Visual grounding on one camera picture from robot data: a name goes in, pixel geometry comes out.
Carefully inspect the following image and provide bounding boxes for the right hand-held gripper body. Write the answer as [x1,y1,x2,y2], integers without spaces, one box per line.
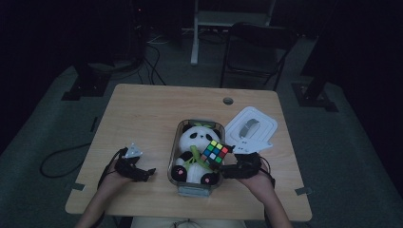
[232,138,274,180]

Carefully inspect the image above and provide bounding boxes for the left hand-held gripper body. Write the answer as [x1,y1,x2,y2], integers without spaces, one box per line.
[114,142,146,182]

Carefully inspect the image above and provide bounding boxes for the multicoloured puzzle cube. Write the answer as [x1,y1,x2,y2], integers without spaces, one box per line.
[201,140,230,165]

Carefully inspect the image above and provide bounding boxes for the clear storage container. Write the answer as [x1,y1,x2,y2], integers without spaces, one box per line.
[166,119,226,198]

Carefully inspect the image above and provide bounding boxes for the white container lid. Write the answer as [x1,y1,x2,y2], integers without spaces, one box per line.
[223,105,278,150]

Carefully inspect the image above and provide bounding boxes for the panda plush toy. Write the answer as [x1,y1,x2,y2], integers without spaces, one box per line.
[170,123,222,186]

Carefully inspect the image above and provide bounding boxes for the person's right hand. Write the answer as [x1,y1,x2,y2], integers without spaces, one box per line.
[239,161,276,199]

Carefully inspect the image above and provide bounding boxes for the person's left hand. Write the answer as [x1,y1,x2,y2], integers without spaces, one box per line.
[102,166,134,193]

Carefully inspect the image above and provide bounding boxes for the person's light trousers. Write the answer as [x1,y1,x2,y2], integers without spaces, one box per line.
[130,216,248,228]

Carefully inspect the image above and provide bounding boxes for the black stand base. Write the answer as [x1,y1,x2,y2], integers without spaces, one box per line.
[291,82,339,113]
[61,61,112,102]

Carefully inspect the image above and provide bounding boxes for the black folding chair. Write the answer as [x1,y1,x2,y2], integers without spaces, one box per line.
[219,21,298,92]

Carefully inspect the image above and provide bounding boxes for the white metal stand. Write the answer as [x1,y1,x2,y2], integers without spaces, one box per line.
[189,0,277,67]

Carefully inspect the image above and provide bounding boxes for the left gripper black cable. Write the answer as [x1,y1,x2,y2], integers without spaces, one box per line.
[97,147,127,188]

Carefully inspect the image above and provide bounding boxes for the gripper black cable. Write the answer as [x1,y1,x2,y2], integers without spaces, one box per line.
[259,156,277,188]
[97,147,127,188]

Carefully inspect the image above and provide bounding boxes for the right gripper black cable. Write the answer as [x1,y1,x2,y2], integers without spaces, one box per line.
[259,156,277,188]

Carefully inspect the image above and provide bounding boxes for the black floor cable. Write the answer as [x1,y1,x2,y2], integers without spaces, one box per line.
[39,142,93,179]

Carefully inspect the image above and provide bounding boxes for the black cables bundle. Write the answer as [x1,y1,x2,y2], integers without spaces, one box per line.
[139,44,167,86]

